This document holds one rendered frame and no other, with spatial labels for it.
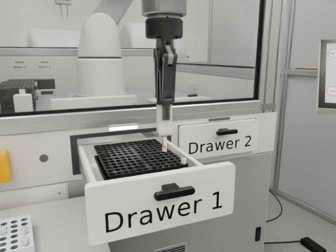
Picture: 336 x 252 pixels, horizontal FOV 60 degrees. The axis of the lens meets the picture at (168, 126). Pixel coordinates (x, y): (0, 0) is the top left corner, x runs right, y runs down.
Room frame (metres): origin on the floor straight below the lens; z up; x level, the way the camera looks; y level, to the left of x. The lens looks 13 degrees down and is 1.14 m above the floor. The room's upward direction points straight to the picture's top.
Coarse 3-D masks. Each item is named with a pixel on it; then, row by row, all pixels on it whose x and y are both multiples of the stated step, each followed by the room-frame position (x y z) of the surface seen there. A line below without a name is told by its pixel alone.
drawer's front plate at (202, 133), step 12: (240, 120) 0.94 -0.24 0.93; (252, 120) 0.95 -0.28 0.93; (180, 132) 0.85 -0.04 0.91; (192, 132) 0.86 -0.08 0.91; (204, 132) 0.88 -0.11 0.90; (240, 132) 0.93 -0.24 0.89; (252, 132) 0.95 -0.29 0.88; (180, 144) 0.85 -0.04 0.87; (192, 144) 0.86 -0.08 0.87; (240, 144) 0.93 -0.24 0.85; (252, 144) 0.95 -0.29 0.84; (192, 156) 0.86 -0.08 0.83; (204, 156) 0.88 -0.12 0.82
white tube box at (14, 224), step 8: (16, 216) 0.57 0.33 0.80; (24, 216) 0.57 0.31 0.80; (0, 224) 0.54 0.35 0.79; (8, 224) 0.54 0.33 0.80; (16, 224) 0.54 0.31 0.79; (24, 224) 0.55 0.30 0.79; (8, 232) 0.51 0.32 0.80; (16, 232) 0.51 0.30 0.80; (32, 232) 0.54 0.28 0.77; (0, 240) 0.49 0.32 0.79; (8, 240) 0.49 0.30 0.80; (16, 240) 0.49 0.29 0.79; (32, 240) 0.48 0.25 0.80; (0, 248) 0.46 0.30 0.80; (8, 248) 0.46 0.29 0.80; (16, 248) 0.46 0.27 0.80; (24, 248) 0.46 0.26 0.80; (32, 248) 0.47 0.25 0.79
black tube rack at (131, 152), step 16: (112, 144) 0.77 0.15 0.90; (128, 144) 0.76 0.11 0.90; (144, 144) 0.76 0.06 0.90; (160, 144) 0.76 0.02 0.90; (96, 160) 0.71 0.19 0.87; (112, 160) 0.64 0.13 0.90; (128, 160) 0.64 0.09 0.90; (144, 160) 0.64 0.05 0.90; (160, 160) 0.64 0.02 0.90; (176, 160) 0.64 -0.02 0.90; (128, 176) 0.61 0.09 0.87
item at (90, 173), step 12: (84, 144) 0.78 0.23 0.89; (96, 144) 0.79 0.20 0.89; (168, 144) 0.79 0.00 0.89; (84, 156) 0.68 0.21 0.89; (180, 156) 0.71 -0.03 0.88; (84, 168) 0.63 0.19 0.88; (96, 168) 0.75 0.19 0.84; (180, 168) 0.71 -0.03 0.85; (84, 180) 0.62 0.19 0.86; (96, 180) 0.67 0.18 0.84
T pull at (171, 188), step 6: (162, 186) 0.48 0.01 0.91; (168, 186) 0.47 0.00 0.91; (174, 186) 0.47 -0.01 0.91; (186, 186) 0.47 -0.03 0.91; (156, 192) 0.45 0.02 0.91; (162, 192) 0.45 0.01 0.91; (168, 192) 0.45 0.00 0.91; (174, 192) 0.45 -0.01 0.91; (180, 192) 0.46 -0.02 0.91; (186, 192) 0.46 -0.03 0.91; (192, 192) 0.47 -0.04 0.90; (156, 198) 0.44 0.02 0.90; (162, 198) 0.45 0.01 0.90; (168, 198) 0.45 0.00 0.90
